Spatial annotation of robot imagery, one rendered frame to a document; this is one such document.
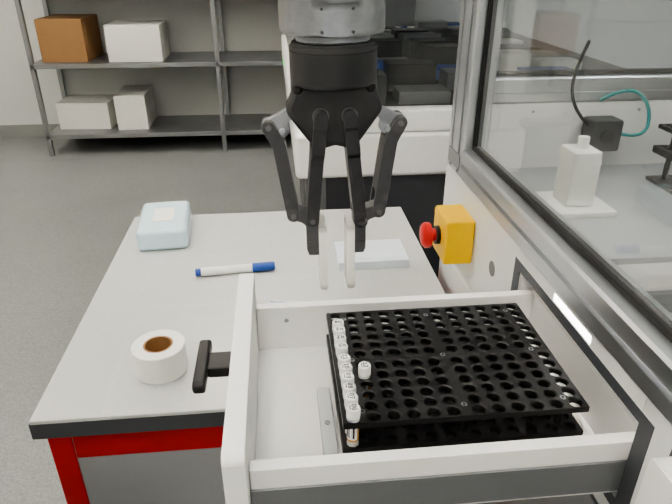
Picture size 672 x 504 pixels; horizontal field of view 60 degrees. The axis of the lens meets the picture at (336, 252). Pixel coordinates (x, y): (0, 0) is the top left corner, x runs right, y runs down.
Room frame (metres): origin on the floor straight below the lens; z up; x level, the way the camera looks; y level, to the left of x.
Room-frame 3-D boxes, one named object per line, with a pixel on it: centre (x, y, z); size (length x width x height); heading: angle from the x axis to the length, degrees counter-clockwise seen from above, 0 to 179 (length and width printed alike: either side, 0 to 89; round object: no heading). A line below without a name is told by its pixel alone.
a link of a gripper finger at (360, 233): (0.52, -0.03, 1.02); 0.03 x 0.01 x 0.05; 96
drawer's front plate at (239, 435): (0.46, 0.09, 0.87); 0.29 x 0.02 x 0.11; 6
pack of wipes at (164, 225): (1.06, 0.34, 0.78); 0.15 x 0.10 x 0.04; 11
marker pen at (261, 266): (0.90, 0.18, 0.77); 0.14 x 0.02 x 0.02; 101
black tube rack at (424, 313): (0.48, -0.11, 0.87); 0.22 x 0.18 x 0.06; 96
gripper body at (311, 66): (0.52, 0.00, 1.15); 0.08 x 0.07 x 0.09; 96
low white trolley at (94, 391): (0.87, 0.11, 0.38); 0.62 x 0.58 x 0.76; 6
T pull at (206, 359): (0.46, 0.12, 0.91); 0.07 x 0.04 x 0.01; 6
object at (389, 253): (0.96, -0.06, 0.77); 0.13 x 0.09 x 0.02; 96
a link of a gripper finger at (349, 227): (0.52, -0.01, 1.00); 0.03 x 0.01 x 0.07; 6
